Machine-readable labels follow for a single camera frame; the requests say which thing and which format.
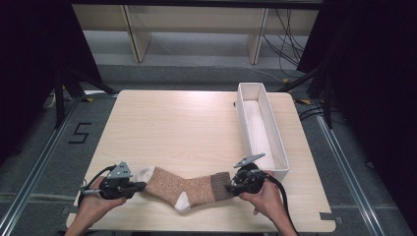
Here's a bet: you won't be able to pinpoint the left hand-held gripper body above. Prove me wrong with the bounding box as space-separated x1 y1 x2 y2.
97 160 140 201

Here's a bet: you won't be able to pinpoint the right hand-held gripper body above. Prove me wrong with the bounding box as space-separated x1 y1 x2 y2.
229 152 268 198

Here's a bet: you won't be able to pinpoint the brown fuzzy sock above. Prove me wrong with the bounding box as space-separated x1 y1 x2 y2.
135 165 235 213

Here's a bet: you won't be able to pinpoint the long white storage box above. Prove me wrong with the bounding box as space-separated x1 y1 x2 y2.
235 82 291 183

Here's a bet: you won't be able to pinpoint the person's right hand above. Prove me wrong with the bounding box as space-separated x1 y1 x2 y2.
238 169 287 220

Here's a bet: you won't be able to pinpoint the person's left hand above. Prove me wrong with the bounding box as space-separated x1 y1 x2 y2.
78 176 128 218

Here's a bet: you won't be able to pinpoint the grey tape piece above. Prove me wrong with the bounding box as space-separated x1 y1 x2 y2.
319 211 344 226
60 205 80 216

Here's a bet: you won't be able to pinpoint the black metal stand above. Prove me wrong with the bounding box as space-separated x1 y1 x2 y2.
53 65 120 130
277 64 336 130

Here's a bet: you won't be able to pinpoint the black curtain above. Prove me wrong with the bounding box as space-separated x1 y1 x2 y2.
296 0 417 227
0 0 104 165

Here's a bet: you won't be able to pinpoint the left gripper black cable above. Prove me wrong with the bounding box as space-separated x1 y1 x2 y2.
77 164 118 207

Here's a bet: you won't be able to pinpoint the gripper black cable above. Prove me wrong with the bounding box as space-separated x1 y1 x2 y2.
261 172 299 236
77 164 118 207

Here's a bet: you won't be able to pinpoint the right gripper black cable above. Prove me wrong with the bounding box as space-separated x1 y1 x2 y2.
261 172 299 236

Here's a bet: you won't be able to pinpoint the metal floor rail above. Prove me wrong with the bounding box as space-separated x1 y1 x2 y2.
0 97 83 231
315 113 386 236

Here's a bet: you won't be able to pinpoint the black floor cables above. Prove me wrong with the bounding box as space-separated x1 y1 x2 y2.
297 105 329 122

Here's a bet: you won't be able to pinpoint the white coiled cable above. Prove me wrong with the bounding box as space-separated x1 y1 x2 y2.
42 92 57 110

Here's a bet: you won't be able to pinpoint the thin white floor cable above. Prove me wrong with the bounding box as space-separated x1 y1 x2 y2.
152 35 287 84

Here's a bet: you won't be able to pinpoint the bundle of black cables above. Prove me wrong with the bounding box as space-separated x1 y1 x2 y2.
262 8 310 77

